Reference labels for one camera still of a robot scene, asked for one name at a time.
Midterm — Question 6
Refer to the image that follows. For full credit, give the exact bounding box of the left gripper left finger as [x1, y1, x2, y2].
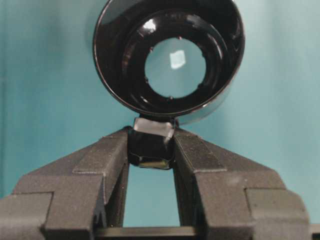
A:
[0, 128, 129, 240]

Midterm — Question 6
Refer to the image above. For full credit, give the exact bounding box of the small pale tape square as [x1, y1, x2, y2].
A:
[169, 49, 186, 70]

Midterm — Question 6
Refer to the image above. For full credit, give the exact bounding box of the black glossy cup holder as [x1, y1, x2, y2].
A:
[93, 0, 245, 169]

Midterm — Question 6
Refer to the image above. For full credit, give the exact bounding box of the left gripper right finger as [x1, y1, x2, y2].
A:
[174, 129, 312, 240]

